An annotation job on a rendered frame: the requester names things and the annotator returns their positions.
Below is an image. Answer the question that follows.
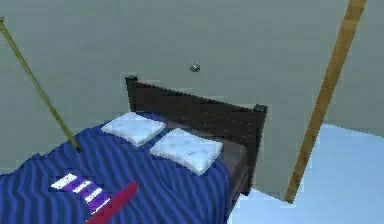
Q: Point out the white square pillow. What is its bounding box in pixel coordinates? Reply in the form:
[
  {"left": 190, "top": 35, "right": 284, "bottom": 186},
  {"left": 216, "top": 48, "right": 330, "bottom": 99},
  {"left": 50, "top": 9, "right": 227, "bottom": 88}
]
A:
[
  {"left": 149, "top": 127, "right": 224, "bottom": 177},
  {"left": 100, "top": 111, "right": 167, "bottom": 148}
]

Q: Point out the dark wooden bed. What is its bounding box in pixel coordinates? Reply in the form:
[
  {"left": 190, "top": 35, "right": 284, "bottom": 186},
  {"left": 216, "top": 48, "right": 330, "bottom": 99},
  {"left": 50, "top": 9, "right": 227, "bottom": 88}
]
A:
[{"left": 125, "top": 75, "right": 269, "bottom": 218}]

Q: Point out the blue striped bed cover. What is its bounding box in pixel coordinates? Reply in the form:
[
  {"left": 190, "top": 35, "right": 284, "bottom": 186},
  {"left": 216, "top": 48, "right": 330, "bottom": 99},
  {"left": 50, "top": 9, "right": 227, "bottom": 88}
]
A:
[{"left": 0, "top": 112, "right": 232, "bottom": 224}]

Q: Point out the red flat bar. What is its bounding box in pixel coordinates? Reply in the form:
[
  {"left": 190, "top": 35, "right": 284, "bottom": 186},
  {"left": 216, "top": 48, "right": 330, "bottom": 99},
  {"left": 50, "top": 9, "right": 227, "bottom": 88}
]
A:
[{"left": 85, "top": 181, "right": 139, "bottom": 224}]

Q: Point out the purple and white striped book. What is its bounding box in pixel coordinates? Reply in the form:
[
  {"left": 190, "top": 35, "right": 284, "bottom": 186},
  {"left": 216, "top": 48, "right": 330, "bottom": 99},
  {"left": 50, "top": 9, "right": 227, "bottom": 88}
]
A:
[{"left": 49, "top": 172, "right": 112, "bottom": 216}]

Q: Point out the olive thin pole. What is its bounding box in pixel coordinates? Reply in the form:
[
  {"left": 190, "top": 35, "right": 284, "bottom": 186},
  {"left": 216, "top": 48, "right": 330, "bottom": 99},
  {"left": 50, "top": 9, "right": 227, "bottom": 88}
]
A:
[{"left": 0, "top": 17, "right": 81, "bottom": 153}]

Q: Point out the light wooden door frame post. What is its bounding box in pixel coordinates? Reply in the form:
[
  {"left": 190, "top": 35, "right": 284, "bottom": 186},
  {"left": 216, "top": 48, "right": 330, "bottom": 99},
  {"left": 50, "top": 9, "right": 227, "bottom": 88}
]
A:
[{"left": 284, "top": 0, "right": 368, "bottom": 205}]

